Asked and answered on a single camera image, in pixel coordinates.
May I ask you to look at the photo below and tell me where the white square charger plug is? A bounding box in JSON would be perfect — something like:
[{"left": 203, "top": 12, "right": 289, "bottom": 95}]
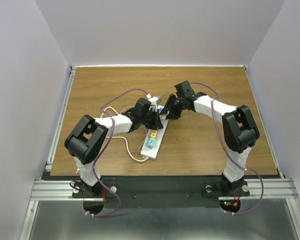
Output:
[{"left": 159, "top": 109, "right": 169, "bottom": 119}]

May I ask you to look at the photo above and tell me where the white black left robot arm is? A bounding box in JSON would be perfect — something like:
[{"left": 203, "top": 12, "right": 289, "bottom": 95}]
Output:
[{"left": 64, "top": 96, "right": 163, "bottom": 197}]

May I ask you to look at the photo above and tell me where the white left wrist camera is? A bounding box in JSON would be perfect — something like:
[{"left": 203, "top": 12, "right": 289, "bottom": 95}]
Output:
[{"left": 146, "top": 94, "right": 162, "bottom": 106}]

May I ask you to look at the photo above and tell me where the white power strip cord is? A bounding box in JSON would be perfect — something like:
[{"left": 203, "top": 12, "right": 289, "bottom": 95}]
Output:
[{"left": 99, "top": 106, "right": 149, "bottom": 162}]

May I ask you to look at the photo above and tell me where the white power strip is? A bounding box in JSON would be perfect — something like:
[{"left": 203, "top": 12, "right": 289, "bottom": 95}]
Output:
[{"left": 140, "top": 115, "right": 169, "bottom": 160}]

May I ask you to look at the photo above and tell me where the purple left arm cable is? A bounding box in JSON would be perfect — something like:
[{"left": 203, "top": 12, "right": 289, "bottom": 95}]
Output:
[{"left": 84, "top": 88, "right": 152, "bottom": 218}]

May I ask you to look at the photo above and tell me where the yellow usb charger plug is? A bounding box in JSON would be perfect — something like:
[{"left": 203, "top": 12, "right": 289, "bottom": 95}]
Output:
[{"left": 150, "top": 130, "right": 158, "bottom": 139}]

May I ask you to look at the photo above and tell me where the aluminium frame rail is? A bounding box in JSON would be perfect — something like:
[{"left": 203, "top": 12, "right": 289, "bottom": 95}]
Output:
[{"left": 20, "top": 66, "right": 299, "bottom": 240}]

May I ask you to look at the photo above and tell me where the teal charger plug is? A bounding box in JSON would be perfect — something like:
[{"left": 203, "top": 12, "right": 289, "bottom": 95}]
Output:
[{"left": 145, "top": 138, "right": 156, "bottom": 149}]

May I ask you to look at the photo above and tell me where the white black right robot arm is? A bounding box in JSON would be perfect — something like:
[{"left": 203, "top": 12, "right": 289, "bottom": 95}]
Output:
[{"left": 160, "top": 80, "right": 260, "bottom": 195}]

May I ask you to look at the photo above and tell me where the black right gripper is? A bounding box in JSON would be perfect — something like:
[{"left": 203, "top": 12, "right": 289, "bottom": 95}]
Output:
[{"left": 159, "top": 93, "right": 185, "bottom": 120}]

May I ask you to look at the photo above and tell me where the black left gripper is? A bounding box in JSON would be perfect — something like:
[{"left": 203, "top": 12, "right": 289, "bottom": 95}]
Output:
[{"left": 140, "top": 109, "right": 163, "bottom": 131}]

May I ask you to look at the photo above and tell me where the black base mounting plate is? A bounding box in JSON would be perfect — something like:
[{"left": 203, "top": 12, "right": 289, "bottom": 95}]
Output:
[{"left": 69, "top": 175, "right": 250, "bottom": 213}]

